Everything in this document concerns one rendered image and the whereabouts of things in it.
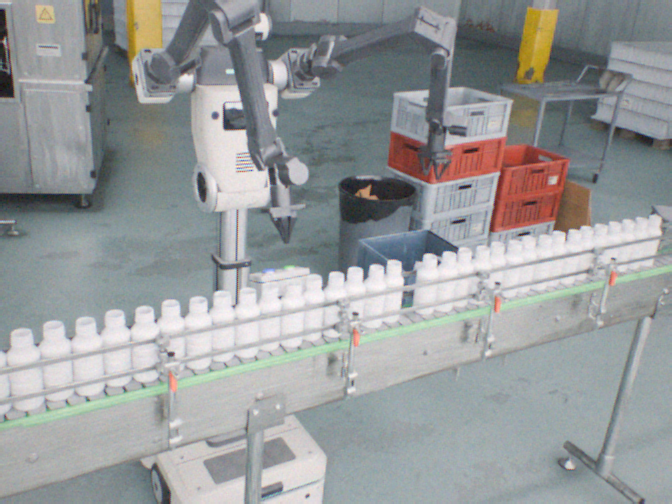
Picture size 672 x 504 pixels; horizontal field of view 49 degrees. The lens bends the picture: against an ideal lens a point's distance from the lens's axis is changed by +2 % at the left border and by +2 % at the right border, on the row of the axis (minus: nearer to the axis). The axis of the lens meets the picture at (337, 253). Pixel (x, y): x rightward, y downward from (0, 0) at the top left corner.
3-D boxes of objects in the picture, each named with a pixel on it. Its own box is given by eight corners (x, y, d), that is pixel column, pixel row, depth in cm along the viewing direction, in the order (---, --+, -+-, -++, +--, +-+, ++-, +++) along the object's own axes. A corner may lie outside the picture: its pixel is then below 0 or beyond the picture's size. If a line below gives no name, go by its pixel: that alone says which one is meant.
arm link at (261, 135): (241, -13, 159) (203, 8, 154) (259, -6, 156) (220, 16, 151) (274, 144, 190) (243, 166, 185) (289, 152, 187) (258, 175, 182)
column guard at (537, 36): (527, 86, 1116) (543, 10, 1072) (510, 81, 1147) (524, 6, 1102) (546, 85, 1136) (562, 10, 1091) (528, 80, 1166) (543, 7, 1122)
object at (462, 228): (419, 255, 428) (424, 221, 419) (376, 232, 458) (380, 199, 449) (489, 238, 463) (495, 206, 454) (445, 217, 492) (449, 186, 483)
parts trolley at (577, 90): (523, 196, 619) (547, 79, 579) (480, 177, 661) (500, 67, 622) (608, 184, 670) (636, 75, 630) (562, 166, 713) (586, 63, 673)
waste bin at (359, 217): (354, 310, 406) (365, 204, 380) (316, 277, 441) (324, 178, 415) (419, 296, 428) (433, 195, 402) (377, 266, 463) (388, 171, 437)
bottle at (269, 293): (262, 355, 171) (265, 293, 164) (250, 343, 175) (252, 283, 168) (284, 348, 174) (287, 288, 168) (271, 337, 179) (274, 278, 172)
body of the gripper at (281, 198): (306, 210, 188) (303, 182, 187) (270, 215, 183) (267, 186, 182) (295, 211, 193) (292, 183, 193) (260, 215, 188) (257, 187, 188)
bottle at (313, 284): (323, 332, 183) (328, 274, 176) (319, 343, 177) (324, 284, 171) (300, 328, 184) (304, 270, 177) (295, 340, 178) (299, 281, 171)
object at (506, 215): (493, 233, 471) (499, 201, 462) (451, 212, 502) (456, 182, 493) (557, 220, 503) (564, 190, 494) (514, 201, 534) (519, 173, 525)
